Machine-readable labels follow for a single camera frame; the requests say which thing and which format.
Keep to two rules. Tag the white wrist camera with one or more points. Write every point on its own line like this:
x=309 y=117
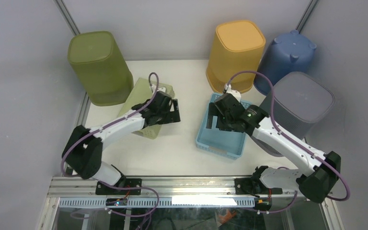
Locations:
x=156 y=89
x=228 y=90

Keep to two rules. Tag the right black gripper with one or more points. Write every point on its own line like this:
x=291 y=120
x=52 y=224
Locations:
x=212 y=111

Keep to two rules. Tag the blue plastic bucket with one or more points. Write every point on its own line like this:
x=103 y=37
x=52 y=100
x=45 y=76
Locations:
x=288 y=52

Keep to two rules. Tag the grey mesh basket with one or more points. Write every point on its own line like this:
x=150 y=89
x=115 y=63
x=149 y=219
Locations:
x=300 y=103

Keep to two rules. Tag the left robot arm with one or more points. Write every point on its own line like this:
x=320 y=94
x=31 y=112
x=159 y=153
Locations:
x=84 y=148

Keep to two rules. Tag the light blue crate underneath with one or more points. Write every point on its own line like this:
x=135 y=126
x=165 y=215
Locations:
x=223 y=143

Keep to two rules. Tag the olive green mesh basket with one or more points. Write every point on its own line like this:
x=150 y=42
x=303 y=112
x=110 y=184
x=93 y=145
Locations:
x=100 y=67

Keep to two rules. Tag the white slotted cable duct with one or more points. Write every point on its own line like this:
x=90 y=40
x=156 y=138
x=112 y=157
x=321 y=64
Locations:
x=178 y=201

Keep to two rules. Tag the aluminium mounting rail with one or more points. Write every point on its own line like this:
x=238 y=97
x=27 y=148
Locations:
x=165 y=186

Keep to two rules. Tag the light green shallow crate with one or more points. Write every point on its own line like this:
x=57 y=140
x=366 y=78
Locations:
x=139 y=94

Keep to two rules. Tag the orange mesh basket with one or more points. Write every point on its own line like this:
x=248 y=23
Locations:
x=237 y=46

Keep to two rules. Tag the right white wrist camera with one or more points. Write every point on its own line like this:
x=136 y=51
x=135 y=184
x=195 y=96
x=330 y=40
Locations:
x=228 y=90

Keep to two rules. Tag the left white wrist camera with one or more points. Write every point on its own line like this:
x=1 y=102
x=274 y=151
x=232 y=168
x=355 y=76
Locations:
x=156 y=89

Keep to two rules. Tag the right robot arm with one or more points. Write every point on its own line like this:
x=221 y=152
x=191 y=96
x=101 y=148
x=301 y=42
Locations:
x=317 y=172

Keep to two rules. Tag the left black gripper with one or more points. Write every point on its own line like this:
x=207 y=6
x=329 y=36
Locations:
x=172 y=116

